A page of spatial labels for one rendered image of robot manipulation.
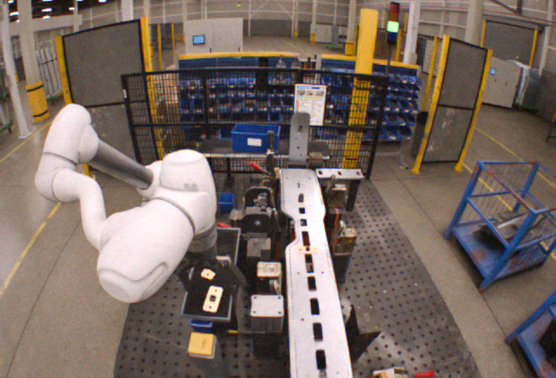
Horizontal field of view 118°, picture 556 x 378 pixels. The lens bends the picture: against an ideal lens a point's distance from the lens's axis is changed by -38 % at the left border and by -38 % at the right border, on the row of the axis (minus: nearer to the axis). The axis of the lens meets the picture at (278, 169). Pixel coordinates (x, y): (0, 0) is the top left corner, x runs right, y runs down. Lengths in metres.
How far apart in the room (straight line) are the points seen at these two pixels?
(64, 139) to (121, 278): 0.61
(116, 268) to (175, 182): 0.18
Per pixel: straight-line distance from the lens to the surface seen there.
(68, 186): 0.81
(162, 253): 0.40
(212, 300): 0.80
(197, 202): 0.47
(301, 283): 1.03
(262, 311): 0.84
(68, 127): 0.93
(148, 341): 1.32
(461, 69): 4.01
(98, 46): 3.37
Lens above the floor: 1.84
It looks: 31 degrees down
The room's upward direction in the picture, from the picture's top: 2 degrees clockwise
